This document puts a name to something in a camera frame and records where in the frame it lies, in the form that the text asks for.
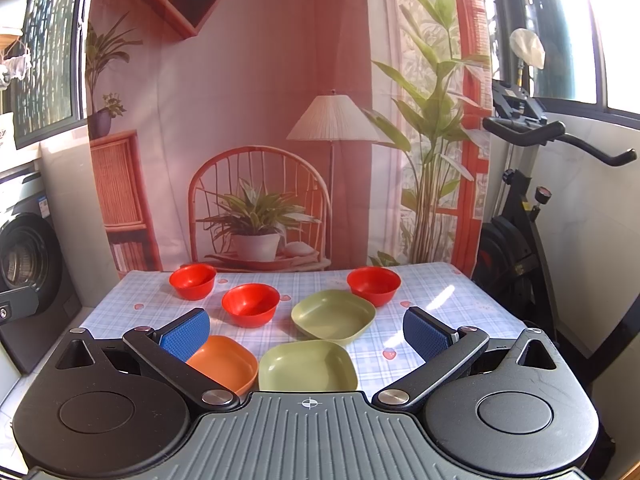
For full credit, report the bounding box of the red bowl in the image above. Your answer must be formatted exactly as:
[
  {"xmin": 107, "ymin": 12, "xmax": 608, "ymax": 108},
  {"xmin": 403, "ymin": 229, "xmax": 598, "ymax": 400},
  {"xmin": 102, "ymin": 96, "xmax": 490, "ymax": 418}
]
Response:
[
  {"xmin": 221, "ymin": 283, "xmax": 281, "ymax": 328},
  {"xmin": 346, "ymin": 266, "xmax": 401, "ymax": 308},
  {"xmin": 169, "ymin": 263, "xmax": 217, "ymax": 300}
]

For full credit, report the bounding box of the blue plaid tablecloth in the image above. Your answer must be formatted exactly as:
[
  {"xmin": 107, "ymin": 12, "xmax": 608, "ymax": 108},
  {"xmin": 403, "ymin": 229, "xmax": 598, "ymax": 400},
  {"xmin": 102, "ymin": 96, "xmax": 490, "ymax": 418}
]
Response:
[{"xmin": 82, "ymin": 262, "xmax": 525, "ymax": 396}]

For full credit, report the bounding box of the orange square plate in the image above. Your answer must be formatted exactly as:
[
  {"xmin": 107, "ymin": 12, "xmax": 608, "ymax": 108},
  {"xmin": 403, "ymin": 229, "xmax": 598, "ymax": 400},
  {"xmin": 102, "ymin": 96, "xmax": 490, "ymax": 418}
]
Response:
[{"xmin": 186, "ymin": 335, "xmax": 258, "ymax": 396}]

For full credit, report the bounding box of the green square plate rear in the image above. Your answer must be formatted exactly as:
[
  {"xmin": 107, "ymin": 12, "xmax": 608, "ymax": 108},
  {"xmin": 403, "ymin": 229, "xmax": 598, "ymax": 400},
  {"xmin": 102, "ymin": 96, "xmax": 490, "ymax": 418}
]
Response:
[{"xmin": 291, "ymin": 289, "xmax": 376, "ymax": 346}]

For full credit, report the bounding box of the green square plate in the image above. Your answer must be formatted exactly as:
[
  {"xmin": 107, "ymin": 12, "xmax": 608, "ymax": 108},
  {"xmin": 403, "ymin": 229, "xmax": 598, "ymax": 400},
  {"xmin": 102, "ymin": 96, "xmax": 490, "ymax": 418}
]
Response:
[
  {"xmin": 291, "ymin": 289, "xmax": 376, "ymax": 346},
  {"xmin": 258, "ymin": 340, "xmax": 358, "ymax": 392}
]

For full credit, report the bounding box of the black exercise bike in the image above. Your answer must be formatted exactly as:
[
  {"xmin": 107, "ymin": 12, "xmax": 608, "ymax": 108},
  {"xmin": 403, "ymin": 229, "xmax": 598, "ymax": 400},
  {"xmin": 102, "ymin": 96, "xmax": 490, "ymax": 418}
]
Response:
[{"xmin": 472, "ymin": 80, "xmax": 637, "ymax": 340}]

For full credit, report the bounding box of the green square plate front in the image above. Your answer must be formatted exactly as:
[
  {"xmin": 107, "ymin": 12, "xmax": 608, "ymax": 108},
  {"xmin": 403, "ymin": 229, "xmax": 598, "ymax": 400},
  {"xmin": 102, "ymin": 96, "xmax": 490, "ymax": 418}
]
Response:
[{"xmin": 258, "ymin": 340, "xmax": 358, "ymax": 392}]

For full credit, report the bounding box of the dark front-load washing machine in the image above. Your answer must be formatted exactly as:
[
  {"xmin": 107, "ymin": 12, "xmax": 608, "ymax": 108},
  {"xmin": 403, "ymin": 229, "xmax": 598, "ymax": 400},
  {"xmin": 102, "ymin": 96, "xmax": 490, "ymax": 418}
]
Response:
[{"xmin": 1, "ymin": 171, "xmax": 81, "ymax": 375}]

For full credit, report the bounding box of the printed room backdrop cloth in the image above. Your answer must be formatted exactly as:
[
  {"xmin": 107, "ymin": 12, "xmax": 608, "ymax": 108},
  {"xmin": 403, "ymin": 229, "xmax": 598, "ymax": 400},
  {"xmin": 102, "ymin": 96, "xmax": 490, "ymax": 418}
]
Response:
[{"xmin": 86, "ymin": 0, "xmax": 491, "ymax": 274}]

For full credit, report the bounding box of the black framed window left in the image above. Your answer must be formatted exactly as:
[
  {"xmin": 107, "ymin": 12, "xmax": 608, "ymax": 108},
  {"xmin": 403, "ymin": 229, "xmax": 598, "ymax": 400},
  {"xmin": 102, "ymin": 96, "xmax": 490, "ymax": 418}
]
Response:
[{"xmin": 6, "ymin": 0, "xmax": 87, "ymax": 148}]

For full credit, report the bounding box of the black framed window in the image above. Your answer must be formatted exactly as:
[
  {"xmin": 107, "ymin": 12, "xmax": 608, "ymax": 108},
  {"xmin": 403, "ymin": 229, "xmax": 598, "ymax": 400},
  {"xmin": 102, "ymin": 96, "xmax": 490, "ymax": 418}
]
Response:
[
  {"xmin": 484, "ymin": 0, "xmax": 639, "ymax": 128},
  {"xmin": 6, "ymin": 0, "xmax": 87, "ymax": 148}
]

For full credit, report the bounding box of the black framed window right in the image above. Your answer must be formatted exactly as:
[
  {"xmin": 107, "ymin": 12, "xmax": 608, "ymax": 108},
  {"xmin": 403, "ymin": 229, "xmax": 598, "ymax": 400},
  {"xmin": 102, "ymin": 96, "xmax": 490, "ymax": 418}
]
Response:
[{"xmin": 484, "ymin": 0, "xmax": 639, "ymax": 128}]

